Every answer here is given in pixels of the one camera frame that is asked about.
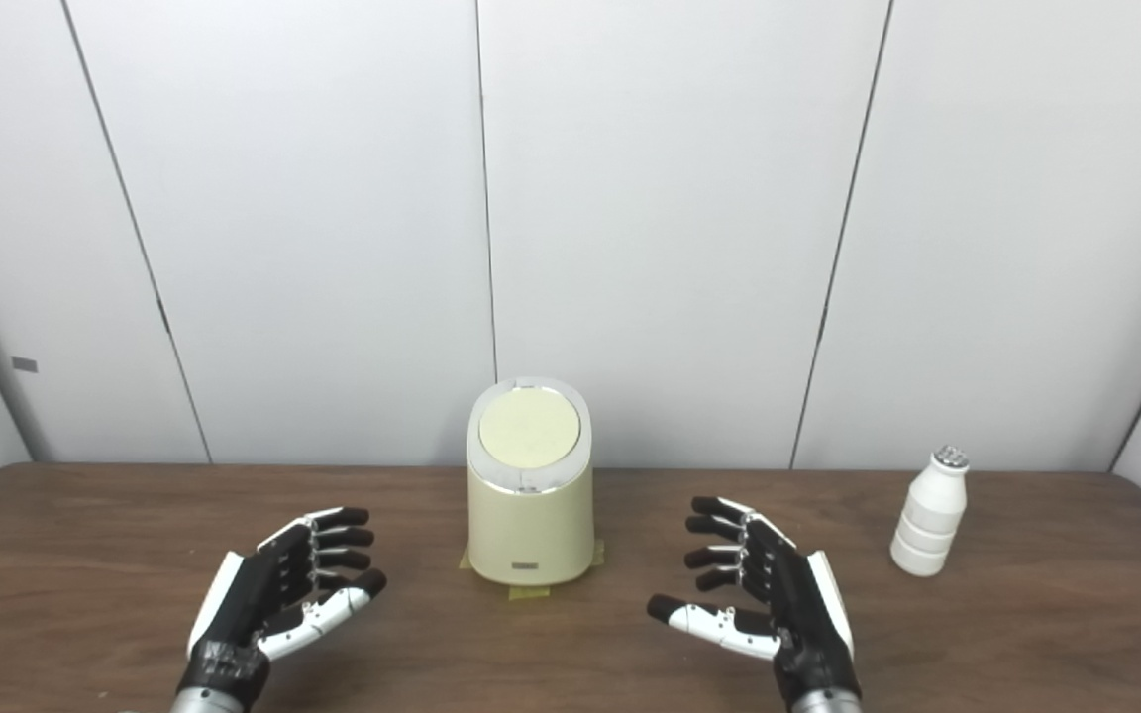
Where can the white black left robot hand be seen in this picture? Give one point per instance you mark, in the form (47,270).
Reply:
(263,594)

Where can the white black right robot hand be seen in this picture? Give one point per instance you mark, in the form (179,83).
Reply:
(793,604)

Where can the small white plastic bottle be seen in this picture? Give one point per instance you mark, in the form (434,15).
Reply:
(927,520)

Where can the cream-colored bin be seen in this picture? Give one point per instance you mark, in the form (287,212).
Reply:
(529,530)

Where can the round cream bin lid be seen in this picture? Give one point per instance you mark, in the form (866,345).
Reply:
(529,428)

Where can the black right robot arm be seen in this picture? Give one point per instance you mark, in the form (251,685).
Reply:
(826,703)

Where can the small gray wall sticker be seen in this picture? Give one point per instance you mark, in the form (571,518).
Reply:
(25,364)

